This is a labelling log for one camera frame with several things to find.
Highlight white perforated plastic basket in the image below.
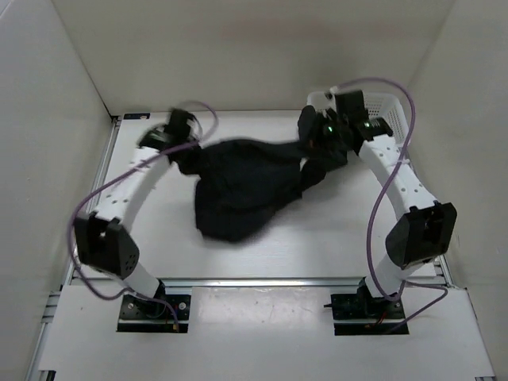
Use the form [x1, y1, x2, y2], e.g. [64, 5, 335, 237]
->
[306, 91, 409, 148]

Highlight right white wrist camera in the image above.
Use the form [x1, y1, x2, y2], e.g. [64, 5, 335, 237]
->
[324, 87, 341, 110]

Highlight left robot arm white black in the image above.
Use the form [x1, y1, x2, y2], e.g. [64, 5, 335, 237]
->
[74, 109, 198, 318]

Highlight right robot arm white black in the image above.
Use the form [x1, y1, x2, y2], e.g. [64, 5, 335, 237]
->
[306, 90, 457, 318]

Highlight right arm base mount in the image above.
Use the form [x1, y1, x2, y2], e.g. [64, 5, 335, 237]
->
[323, 279, 410, 336]

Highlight black trousers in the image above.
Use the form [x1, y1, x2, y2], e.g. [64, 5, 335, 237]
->
[168, 106, 348, 243]

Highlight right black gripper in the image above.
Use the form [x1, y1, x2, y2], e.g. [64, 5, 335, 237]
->
[298, 112, 347, 154]

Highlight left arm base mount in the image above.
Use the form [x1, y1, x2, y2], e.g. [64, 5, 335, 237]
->
[117, 291, 191, 333]

